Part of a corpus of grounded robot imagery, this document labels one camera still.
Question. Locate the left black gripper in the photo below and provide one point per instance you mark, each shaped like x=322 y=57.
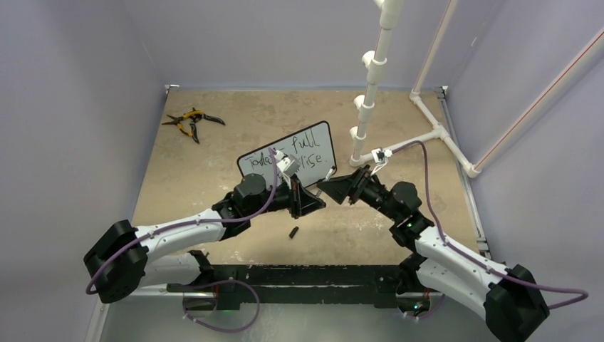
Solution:
x=300 y=201

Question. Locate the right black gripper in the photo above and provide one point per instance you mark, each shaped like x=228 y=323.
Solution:
x=340 y=187

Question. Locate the white black marker pen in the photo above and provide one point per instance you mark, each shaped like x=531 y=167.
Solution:
x=330 y=173

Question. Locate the black marker cap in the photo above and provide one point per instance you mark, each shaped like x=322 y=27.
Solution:
x=293 y=232

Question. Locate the black framed whiteboard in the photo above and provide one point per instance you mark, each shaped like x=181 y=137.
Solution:
x=311 y=146

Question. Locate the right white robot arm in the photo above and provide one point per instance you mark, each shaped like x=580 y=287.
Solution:
x=505 y=298

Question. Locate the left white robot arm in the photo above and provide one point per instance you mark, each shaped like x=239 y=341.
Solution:
x=119 y=262

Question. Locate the yellow black pliers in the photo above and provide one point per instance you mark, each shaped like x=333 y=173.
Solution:
x=187 y=123

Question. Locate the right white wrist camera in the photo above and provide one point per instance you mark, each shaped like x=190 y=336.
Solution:
x=381 y=155

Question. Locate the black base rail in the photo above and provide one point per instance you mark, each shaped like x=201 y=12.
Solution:
x=380 y=286

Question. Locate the aluminium extrusion frame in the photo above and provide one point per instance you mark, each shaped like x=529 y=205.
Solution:
x=488 y=281

